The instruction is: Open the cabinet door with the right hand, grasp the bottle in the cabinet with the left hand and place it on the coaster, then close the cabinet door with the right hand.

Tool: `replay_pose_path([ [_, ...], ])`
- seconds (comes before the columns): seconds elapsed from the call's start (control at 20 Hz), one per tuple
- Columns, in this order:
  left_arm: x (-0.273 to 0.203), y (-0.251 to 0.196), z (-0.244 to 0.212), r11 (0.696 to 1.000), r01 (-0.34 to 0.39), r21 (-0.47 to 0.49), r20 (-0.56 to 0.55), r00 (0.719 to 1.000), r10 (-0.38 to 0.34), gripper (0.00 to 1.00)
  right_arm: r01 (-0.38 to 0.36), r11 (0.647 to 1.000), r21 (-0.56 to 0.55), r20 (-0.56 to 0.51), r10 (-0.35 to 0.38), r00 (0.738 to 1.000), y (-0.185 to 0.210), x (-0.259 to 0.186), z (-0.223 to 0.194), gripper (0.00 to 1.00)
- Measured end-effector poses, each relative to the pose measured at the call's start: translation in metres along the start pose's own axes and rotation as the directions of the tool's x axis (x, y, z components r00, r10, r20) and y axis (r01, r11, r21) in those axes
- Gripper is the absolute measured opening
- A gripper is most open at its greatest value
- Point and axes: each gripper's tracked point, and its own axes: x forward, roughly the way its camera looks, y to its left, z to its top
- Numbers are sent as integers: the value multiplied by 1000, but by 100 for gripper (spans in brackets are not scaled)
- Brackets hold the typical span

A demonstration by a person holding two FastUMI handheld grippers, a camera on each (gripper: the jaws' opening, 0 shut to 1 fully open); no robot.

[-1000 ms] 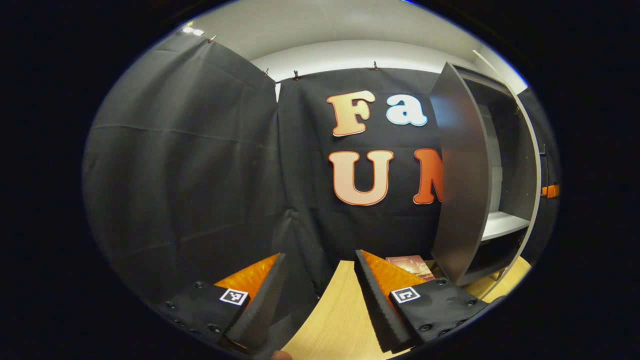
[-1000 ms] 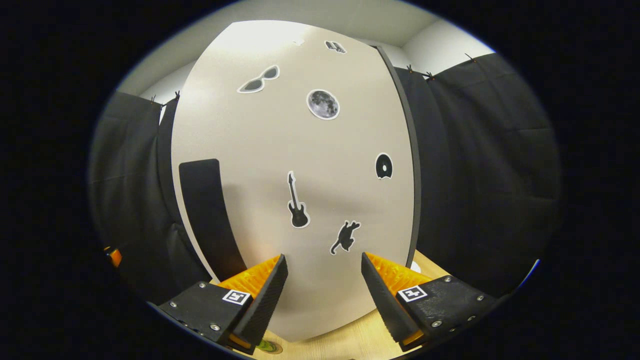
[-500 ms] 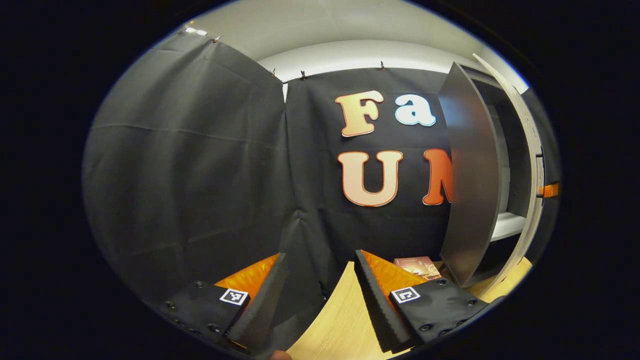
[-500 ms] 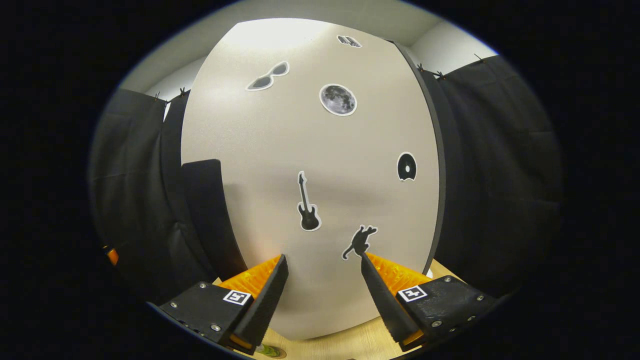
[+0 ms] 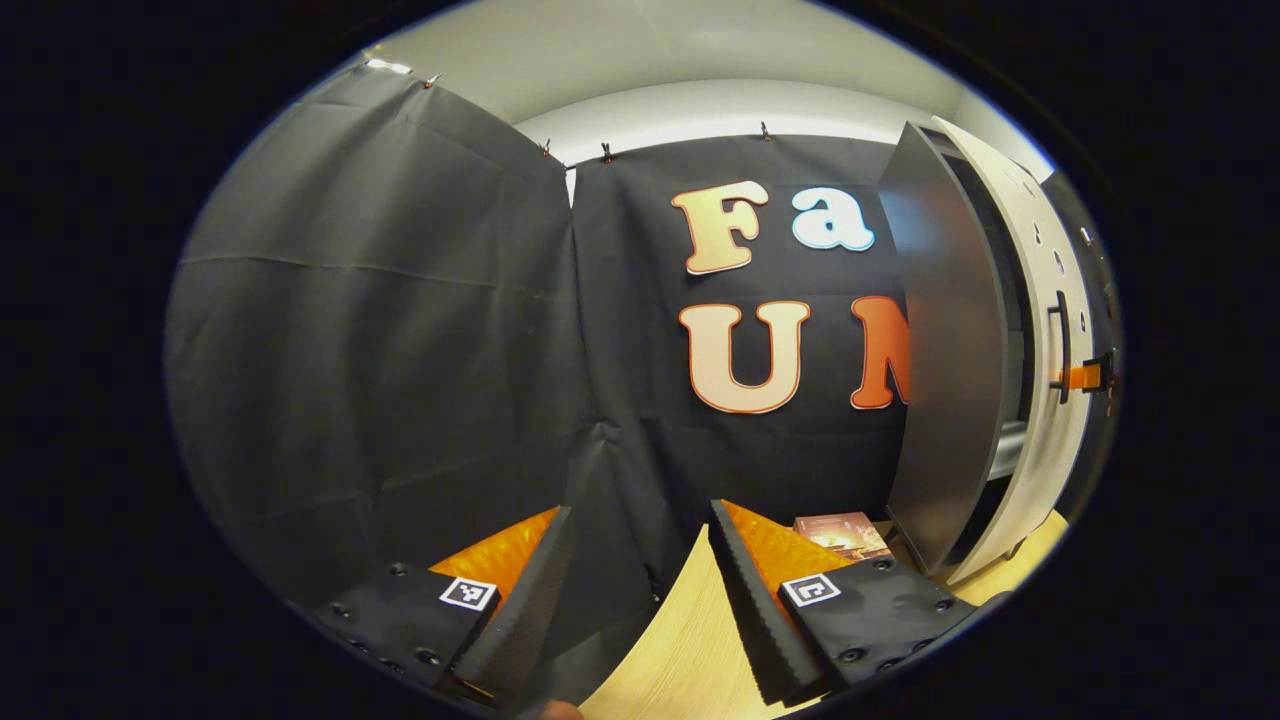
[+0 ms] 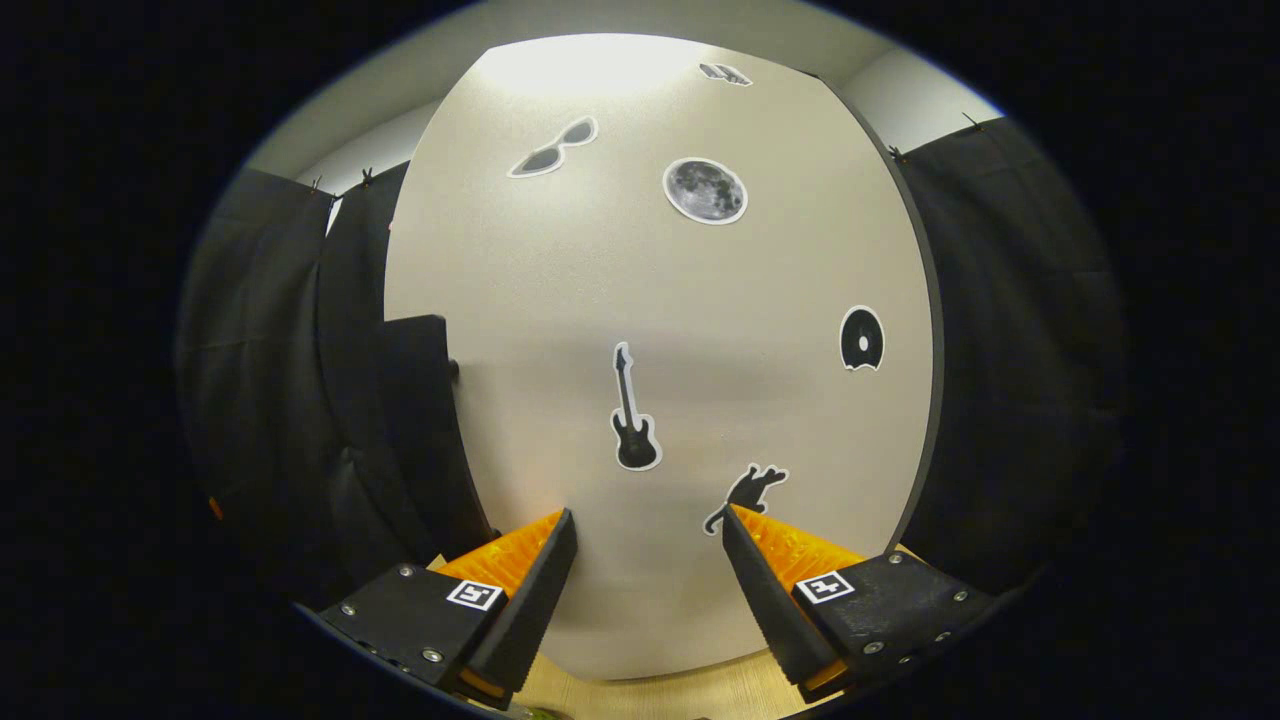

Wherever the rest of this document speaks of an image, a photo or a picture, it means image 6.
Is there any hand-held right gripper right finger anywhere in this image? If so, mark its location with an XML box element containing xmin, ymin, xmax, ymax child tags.
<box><xmin>720</xmin><ymin>504</ymin><xmax>998</xmax><ymax>706</ymax></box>

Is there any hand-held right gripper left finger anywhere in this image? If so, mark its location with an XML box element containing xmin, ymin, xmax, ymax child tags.
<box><xmin>315</xmin><ymin>507</ymin><xmax>579</xmax><ymax>711</ymax></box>

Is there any beige cabinet door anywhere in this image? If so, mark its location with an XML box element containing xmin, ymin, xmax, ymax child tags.
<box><xmin>383</xmin><ymin>33</ymin><xmax>946</xmax><ymax>683</ymax></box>

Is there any black backdrop cloth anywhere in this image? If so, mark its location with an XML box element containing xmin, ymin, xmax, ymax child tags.
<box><xmin>175</xmin><ymin>115</ymin><xmax>1131</xmax><ymax>611</ymax></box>

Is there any row of black cloth clips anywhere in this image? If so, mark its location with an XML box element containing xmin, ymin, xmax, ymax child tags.
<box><xmin>310</xmin><ymin>112</ymin><xmax>981</xmax><ymax>193</ymax></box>

